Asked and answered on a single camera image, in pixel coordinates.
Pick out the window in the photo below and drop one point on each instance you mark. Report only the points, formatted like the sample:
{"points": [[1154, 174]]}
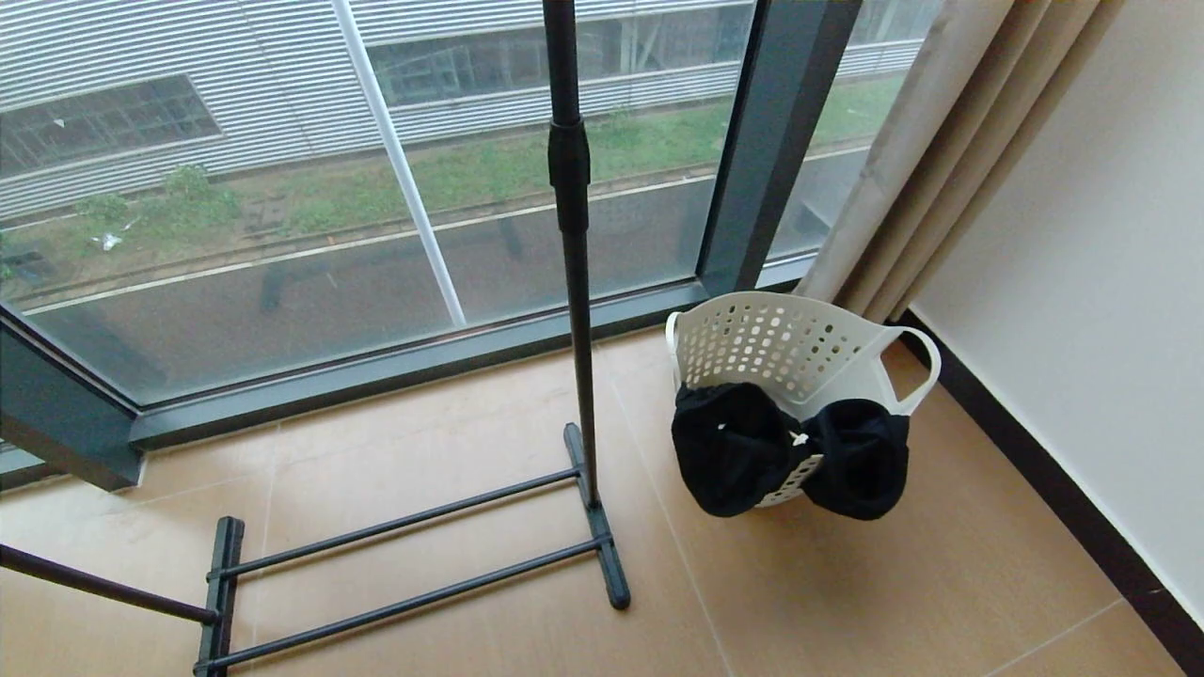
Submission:
{"points": [[282, 282]]}

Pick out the heap of clothes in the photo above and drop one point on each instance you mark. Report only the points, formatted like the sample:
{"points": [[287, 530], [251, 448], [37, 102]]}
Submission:
{"points": [[724, 451]]}

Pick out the white laundry basket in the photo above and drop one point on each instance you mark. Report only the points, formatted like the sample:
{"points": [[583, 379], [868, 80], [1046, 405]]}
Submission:
{"points": [[781, 338]]}

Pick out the black clothes rack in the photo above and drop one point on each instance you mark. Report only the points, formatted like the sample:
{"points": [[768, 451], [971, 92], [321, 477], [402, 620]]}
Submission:
{"points": [[570, 169]]}

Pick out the beige curtain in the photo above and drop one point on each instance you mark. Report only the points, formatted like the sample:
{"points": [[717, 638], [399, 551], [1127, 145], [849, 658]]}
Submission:
{"points": [[941, 141]]}

